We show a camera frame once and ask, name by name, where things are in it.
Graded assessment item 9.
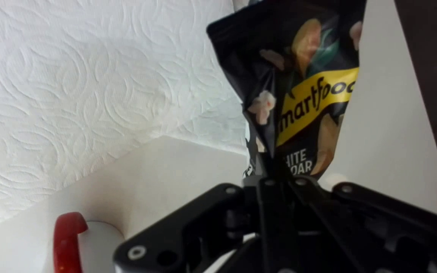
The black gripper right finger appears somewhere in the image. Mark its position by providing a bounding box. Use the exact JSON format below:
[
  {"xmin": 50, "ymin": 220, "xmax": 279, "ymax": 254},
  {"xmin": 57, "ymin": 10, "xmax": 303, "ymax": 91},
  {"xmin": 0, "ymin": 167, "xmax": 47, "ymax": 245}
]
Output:
[{"xmin": 293, "ymin": 176, "xmax": 437, "ymax": 273}]

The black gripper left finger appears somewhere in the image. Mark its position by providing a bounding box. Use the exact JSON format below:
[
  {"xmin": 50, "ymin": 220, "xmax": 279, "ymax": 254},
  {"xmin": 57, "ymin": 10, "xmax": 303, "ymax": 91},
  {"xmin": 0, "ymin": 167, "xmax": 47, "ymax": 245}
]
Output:
[{"xmin": 112, "ymin": 176, "xmax": 308, "ymax": 273}]

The black Smartfood snack packet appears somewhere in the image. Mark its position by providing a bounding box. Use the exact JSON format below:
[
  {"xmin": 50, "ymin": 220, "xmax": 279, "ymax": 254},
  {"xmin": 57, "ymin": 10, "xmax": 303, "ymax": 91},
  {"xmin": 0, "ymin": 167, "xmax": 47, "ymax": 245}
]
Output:
[{"xmin": 206, "ymin": 0, "xmax": 368, "ymax": 181}]

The embossed white paper towel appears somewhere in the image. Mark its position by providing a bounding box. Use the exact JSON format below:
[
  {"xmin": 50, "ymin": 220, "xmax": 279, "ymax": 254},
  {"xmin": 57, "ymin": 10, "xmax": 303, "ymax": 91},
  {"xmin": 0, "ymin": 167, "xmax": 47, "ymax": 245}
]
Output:
[{"xmin": 0, "ymin": 0, "xmax": 253, "ymax": 229}]

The white mug red handle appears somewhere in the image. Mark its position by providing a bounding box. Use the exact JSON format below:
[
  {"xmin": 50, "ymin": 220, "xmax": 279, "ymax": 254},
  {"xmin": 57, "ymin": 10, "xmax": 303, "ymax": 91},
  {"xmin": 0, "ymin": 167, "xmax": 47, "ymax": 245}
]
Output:
[{"xmin": 42, "ymin": 211, "xmax": 129, "ymax": 273}]

